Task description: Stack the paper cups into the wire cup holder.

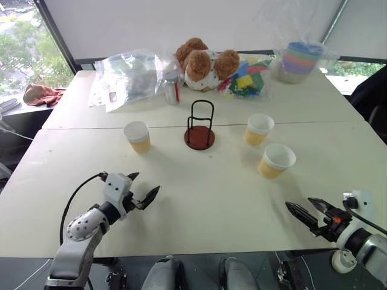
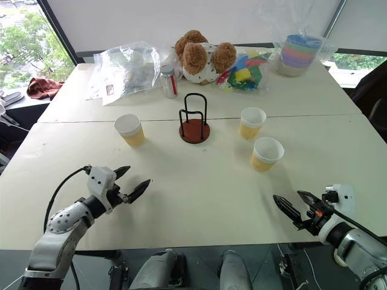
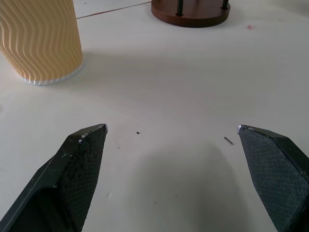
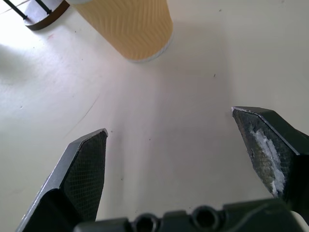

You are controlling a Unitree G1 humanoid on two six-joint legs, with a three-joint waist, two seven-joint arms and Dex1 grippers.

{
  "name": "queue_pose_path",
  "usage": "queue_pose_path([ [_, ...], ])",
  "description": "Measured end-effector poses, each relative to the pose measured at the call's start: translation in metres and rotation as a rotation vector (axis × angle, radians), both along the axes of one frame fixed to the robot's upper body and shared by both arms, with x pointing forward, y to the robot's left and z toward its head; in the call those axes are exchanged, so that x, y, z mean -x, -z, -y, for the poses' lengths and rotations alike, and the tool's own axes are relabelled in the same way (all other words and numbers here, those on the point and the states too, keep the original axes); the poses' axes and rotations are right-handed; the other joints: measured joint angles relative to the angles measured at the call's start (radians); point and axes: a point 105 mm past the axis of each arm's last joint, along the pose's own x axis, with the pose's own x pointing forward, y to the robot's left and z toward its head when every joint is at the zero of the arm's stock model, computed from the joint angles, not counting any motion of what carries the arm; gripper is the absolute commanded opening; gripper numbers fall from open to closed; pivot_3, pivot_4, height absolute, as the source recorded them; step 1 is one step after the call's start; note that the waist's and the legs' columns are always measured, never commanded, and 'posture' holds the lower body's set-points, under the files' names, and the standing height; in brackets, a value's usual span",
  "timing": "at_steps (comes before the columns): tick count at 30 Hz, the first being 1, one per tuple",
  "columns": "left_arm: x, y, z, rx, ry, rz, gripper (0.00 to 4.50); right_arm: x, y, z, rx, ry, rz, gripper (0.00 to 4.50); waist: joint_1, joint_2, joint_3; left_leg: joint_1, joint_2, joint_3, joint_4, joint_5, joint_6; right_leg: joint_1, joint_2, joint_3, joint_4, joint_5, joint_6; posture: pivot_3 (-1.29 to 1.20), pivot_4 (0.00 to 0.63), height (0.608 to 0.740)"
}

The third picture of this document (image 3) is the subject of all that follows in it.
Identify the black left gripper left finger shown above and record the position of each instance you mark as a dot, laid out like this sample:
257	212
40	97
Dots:
70	178

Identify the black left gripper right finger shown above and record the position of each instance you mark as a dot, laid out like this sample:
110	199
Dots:
275	174

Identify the yellow ribbed paper cup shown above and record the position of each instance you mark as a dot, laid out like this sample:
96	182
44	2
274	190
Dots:
41	41

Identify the brown wooden round stand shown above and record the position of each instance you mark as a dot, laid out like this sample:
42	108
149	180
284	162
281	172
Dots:
190	13

